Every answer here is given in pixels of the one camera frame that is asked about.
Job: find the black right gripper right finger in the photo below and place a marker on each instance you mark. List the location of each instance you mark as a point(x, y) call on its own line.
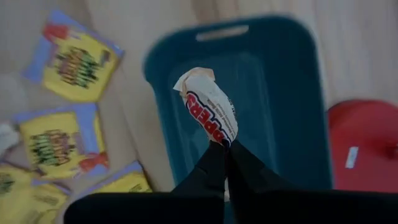
point(280, 205)

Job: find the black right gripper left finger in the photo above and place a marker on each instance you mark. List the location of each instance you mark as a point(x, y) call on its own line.
point(186, 205)

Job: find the white candy bar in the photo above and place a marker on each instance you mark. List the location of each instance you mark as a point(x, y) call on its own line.
point(208, 105)

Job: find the yellow sour candy pack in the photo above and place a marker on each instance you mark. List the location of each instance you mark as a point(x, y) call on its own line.
point(127, 183)
point(77, 71)
point(18, 199)
point(53, 146)

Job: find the red desk lamp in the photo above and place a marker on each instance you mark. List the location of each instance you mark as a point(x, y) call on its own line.
point(367, 140)

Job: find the dark teal plastic bin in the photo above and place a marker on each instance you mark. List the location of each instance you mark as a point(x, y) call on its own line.
point(280, 93)

